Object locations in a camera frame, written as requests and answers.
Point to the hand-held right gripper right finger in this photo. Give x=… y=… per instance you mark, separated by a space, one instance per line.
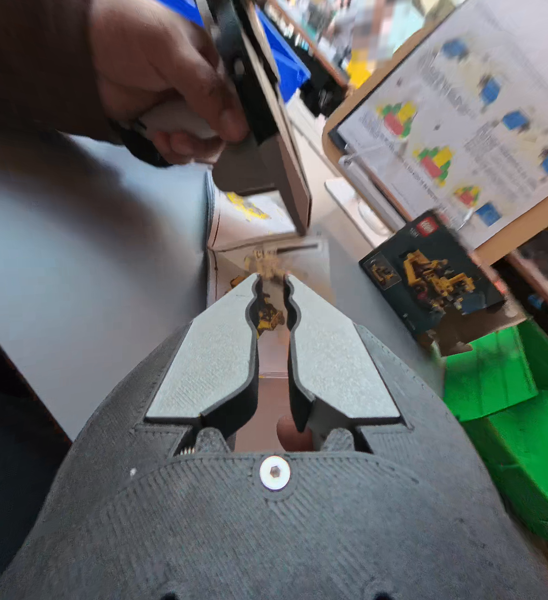
x=339 y=370

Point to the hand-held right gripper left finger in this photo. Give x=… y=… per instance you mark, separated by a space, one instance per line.
x=208 y=365

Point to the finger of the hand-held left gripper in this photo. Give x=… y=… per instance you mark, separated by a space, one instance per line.
x=255 y=168
x=299 y=187

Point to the lego instruction booklet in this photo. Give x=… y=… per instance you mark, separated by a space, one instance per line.
x=274 y=213

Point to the person's left forearm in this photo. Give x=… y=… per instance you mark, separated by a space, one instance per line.
x=30 y=61

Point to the dark lego set box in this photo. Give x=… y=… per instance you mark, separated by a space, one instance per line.
x=424 y=276

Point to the person's left hand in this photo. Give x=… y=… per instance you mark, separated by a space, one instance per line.
x=161 y=56

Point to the blue plastic bin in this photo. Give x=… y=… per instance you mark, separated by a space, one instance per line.
x=283 y=65

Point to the green plastic bin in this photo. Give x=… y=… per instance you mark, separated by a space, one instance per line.
x=513 y=445

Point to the printed instruction sheet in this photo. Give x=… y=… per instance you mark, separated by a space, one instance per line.
x=489 y=117

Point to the instruction sheet on wooden stand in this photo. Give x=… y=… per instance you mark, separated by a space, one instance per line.
x=517 y=239

